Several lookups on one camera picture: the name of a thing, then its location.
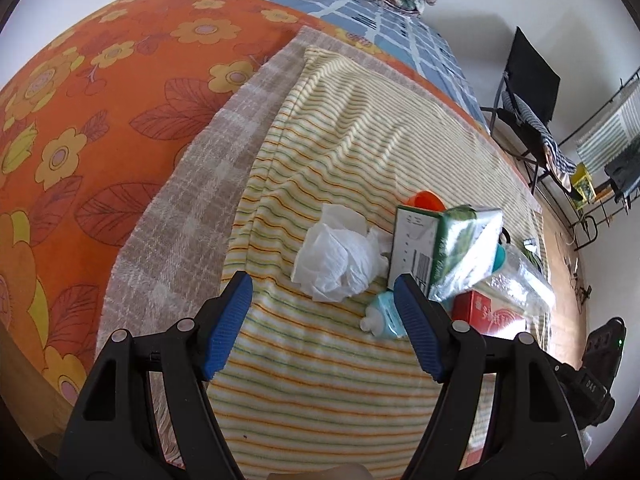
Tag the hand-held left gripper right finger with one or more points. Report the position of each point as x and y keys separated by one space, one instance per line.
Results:
x=417 y=320

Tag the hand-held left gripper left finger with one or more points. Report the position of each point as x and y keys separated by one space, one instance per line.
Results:
x=227 y=325

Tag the small white and blue bottle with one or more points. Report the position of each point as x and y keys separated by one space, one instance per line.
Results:
x=382 y=316

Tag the red printed box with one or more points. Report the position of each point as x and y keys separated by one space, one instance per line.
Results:
x=480 y=312

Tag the green and white carton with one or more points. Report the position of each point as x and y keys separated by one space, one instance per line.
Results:
x=450 y=245

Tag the white tissue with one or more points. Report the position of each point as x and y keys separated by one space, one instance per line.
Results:
x=330 y=255

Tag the clear plastic bottle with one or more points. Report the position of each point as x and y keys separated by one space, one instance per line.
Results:
x=520 y=280

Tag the orange plastic cup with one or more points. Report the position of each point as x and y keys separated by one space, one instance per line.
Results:
x=425 y=200

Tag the yellow striped blanket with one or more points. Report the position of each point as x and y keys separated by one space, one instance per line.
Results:
x=325 y=410

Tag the metal drying rack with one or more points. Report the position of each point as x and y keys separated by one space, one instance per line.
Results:
x=585 y=221

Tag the yellow box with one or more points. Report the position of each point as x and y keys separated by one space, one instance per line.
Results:
x=582 y=180

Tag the dark hanging garment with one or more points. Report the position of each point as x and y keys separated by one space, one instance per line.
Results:
x=625 y=170

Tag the striped cloth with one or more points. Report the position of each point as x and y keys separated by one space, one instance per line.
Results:
x=537 y=130

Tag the orange floral bedsheet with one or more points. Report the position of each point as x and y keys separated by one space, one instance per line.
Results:
x=100 y=110

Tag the grey striped towel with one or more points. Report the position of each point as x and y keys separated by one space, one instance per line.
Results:
x=610 y=135

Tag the black folding chair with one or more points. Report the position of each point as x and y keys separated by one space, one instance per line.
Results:
x=530 y=75

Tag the blue plaid bedsheet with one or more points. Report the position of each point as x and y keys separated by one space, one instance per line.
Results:
x=380 y=15

